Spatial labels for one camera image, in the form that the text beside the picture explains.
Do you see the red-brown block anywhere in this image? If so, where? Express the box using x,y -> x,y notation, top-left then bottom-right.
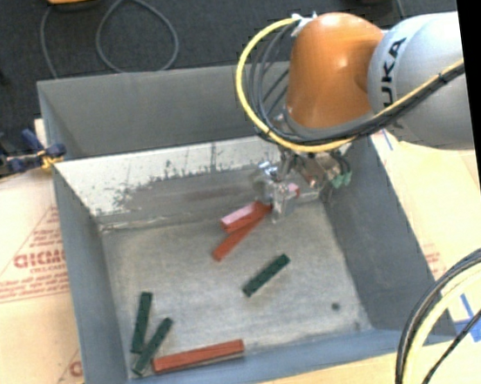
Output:
216,182 -> 305,235
149,338 -> 248,375
206,203 -> 280,263

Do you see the brown cardboard board red print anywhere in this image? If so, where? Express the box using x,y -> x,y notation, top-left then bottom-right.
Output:
0,110 -> 481,384

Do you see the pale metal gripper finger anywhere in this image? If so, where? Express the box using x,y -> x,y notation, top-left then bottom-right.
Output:
248,158 -> 285,205
267,180 -> 303,224

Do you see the grey metal bin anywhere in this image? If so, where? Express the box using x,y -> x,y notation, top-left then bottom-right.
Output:
35,30 -> 463,384

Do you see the dark green flat block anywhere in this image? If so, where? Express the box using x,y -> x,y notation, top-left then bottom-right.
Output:
236,253 -> 295,299
122,290 -> 161,357
125,316 -> 180,378

